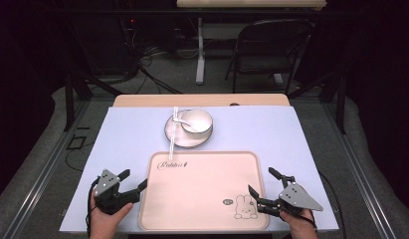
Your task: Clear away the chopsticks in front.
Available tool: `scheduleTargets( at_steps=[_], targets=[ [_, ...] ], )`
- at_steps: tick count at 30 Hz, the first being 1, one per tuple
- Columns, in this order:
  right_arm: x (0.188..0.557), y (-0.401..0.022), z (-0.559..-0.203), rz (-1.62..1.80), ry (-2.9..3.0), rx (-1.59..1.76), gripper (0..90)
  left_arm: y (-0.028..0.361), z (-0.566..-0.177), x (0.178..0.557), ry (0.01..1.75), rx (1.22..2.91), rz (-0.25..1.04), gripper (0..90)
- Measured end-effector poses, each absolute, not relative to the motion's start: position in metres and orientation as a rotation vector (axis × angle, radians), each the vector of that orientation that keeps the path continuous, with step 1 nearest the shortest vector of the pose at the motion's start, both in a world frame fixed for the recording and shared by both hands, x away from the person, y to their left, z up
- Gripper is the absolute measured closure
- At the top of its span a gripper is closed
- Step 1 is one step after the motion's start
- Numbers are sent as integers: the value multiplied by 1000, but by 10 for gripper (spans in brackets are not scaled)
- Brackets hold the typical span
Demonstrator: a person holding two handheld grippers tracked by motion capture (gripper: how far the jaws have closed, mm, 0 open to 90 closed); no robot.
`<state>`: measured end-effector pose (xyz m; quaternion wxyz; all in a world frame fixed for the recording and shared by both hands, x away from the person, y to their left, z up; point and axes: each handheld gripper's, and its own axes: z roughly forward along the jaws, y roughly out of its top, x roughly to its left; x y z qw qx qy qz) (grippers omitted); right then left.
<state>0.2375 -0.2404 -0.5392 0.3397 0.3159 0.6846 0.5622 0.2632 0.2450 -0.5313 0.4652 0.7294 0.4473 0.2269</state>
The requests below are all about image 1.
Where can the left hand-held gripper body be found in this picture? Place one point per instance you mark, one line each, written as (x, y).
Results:
(107, 186)

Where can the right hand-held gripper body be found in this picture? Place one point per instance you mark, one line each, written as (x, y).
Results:
(298, 198)

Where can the beige tray with rabbit print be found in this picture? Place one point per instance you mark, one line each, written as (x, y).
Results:
(198, 192)

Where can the white plate with dark rim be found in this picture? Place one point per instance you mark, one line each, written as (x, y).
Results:
(182, 139)

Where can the white ceramic spoon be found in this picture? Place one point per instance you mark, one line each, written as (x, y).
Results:
(183, 122)

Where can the white bowl with dark rim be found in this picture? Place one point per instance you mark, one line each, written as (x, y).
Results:
(201, 121)

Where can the person's right hand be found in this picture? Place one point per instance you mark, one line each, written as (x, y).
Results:
(300, 228)

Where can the person's left hand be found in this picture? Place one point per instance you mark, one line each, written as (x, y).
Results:
(105, 224)

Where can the black metal stand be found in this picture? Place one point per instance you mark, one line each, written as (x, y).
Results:
(340, 106)
(69, 106)

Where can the dark curtain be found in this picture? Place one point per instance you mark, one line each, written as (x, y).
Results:
(384, 66)
(19, 83)

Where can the white desk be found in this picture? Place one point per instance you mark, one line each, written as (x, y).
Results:
(200, 59)

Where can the dark equipment box red light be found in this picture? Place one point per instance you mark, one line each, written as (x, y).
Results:
(125, 36)

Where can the black folding chair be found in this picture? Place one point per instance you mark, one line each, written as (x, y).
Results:
(268, 33)

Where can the aluminium frame rail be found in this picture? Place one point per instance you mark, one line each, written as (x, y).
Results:
(361, 186)
(42, 179)

